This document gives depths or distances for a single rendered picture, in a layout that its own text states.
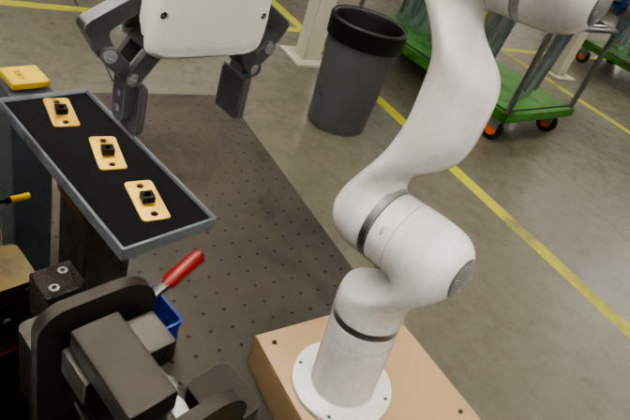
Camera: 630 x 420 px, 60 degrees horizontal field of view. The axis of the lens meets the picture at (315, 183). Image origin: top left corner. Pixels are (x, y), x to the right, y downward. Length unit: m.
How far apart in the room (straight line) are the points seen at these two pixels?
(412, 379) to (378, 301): 0.34
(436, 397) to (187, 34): 0.90
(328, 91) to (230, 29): 3.09
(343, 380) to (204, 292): 0.44
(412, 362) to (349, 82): 2.45
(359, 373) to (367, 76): 2.61
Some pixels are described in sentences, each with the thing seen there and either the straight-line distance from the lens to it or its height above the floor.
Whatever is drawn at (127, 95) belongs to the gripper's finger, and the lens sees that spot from 0.40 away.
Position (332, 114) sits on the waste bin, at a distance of 3.52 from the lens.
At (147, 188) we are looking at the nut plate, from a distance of 0.78.
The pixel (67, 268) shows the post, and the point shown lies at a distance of 0.75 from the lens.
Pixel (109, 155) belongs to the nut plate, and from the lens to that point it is 0.84.
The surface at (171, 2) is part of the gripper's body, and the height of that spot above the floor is 1.52.
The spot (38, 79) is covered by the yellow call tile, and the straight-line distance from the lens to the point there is 1.02.
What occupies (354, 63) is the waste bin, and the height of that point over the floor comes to 0.51.
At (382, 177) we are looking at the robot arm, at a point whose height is 1.25.
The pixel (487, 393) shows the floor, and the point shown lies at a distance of 2.41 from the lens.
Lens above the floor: 1.63
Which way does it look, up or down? 33 degrees down
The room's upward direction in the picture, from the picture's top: 19 degrees clockwise
